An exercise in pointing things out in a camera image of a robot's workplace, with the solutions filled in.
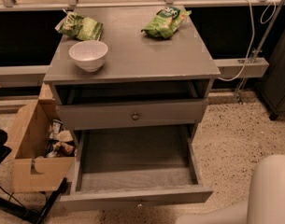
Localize green chip bag left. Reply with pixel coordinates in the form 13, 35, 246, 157
55, 11, 103, 41

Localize green chip bag right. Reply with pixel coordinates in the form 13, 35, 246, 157
142, 7, 192, 39

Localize grey drawer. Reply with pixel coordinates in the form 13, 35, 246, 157
56, 99, 208, 130
61, 124, 212, 211

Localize white ceramic bowl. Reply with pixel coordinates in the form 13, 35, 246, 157
69, 40, 108, 72

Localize slanted metal pole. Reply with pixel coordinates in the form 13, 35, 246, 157
233, 0, 285, 104

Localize snack packages in box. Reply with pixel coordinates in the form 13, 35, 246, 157
45, 119, 77, 158

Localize dark cabinet at right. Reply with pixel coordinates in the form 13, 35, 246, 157
256, 30, 285, 120

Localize white cable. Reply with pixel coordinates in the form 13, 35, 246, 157
217, 0, 278, 82

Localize grey wooden drawer cabinet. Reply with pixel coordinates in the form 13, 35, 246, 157
43, 5, 221, 142

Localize metal railing frame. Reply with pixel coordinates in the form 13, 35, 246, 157
0, 0, 285, 89

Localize green chip bag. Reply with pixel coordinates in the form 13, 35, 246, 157
55, 11, 103, 41
142, 7, 192, 39

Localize open cardboard box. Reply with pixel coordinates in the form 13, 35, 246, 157
7, 84, 74, 192

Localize black stand base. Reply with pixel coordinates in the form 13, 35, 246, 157
0, 129, 67, 224

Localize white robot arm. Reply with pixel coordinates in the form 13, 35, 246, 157
176, 155, 285, 224

